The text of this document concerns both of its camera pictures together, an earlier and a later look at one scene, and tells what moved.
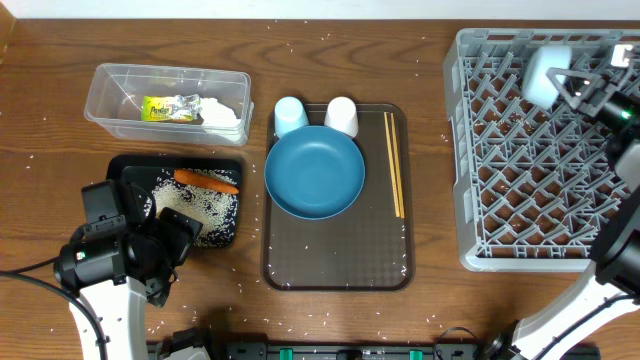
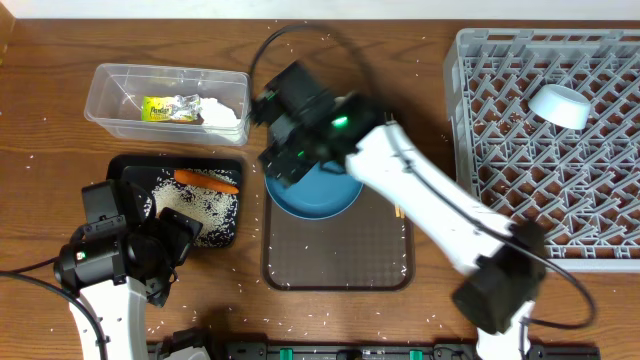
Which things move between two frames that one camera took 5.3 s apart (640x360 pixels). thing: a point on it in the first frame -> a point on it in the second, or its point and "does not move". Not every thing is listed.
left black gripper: [184, 236] does not move
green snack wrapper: [156, 108] does not move
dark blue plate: [314, 172] does not move
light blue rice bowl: [537, 88] -> [561, 106]
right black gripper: [596, 81] -> [281, 164]
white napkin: [217, 114] does not move
